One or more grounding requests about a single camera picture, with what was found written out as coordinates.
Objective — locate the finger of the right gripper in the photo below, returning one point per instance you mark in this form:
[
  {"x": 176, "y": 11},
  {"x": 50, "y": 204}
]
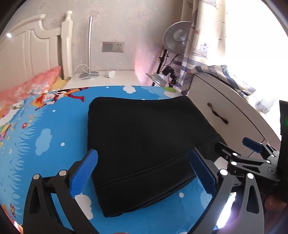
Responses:
[
  {"x": 253, "y": 145},
  {"x": 225, "y": 152}
]

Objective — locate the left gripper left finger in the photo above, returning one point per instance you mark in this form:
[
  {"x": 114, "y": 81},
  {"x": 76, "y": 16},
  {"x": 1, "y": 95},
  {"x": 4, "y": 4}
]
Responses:
[{"x": 40, "y": 214}]

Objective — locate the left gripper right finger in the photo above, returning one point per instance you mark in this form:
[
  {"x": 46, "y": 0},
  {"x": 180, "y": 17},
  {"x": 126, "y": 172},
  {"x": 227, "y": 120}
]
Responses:
[{"x": 219, "y": 184}]

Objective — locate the black pants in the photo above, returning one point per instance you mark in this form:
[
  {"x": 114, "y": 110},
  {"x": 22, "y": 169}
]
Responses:
[{"x": 143, "y": 147}]

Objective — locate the person's right hand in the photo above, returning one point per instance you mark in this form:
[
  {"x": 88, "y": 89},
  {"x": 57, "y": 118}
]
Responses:
[{"x": 274, "y": 208}]

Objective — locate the white drawer cabinet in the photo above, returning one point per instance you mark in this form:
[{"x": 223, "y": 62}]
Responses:
[{"x": 230, "y": 114}]

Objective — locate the blue cartoon bed sheet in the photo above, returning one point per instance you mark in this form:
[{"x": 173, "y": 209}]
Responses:
[{"x": 48, "y": 137}]

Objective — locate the silver fan on stand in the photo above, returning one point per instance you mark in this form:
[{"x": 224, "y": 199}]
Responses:
[{"x": 175, "y": 40}]

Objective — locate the white nightstand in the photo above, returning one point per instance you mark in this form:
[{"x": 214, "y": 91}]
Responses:
[{"x": 120, "y": 78}]

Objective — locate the pink floral quilt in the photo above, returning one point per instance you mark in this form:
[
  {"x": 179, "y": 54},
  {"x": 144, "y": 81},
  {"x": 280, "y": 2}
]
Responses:
[{"x": 37, "y": 85}]

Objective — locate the silver desk lamp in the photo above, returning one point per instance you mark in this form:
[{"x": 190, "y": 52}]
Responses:
[{"x": 89, "y": 42}]

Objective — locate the white bed headboard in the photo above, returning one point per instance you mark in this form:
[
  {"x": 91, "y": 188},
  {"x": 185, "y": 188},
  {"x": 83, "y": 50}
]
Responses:
[{"x": 28, "y": 50}]

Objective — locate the white charger with cable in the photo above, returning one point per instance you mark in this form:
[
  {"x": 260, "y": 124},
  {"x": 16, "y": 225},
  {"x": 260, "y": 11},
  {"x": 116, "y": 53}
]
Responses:
[{"x": 110, "y": 73}]

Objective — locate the wall socket panel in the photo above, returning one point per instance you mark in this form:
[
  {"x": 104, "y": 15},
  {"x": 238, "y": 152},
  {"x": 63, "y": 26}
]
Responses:
[{"x": 113, "y": 47}]

